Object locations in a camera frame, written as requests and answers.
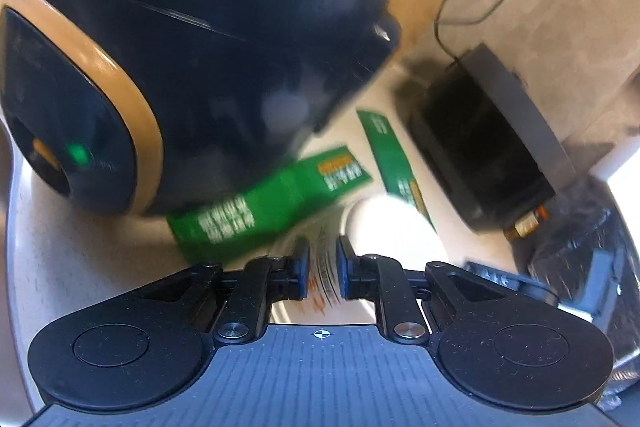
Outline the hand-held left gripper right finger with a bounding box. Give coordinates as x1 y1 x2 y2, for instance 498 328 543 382
337 237 507 344

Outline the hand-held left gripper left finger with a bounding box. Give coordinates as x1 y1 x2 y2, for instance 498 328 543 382
132 237 312 347

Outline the white paper cup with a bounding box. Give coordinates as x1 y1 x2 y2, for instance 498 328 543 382
270 199 451 325

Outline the glass jar with yellow label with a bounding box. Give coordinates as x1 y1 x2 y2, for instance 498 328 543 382
505 204 553 241

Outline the green snack packet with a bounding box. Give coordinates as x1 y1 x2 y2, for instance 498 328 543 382
166 146 373 265
356 108 436 233

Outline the grey and black rice cooker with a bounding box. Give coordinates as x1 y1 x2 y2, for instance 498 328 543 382
407 43 576 233

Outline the navy appliance with gold trim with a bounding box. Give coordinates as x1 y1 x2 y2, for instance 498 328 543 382
0 0 403 218

